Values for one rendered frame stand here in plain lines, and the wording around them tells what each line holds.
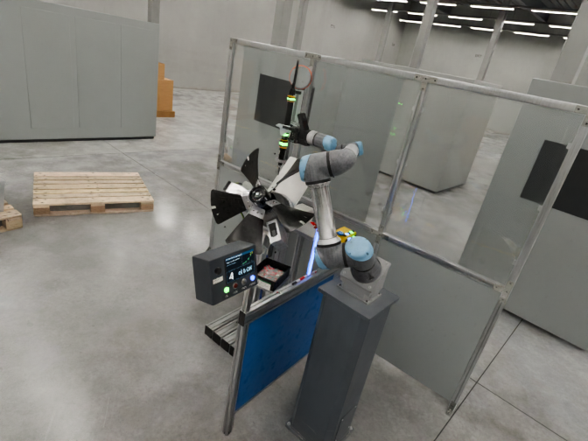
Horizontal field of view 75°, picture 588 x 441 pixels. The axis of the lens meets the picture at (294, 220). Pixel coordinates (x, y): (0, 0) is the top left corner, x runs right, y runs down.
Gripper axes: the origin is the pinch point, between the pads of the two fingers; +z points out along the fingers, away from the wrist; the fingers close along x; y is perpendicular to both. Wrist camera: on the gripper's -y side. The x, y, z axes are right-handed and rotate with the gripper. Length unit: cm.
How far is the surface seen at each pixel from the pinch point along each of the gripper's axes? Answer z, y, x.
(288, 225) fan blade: -23, 52, -9
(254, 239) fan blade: -5, 67, -15
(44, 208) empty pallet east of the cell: 277, 157, -25
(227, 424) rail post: -41, 157, -55
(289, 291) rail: -41, 81, -22
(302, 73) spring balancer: 36, -25, 56
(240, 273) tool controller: -45, 50, -68
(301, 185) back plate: 2, 43, 32
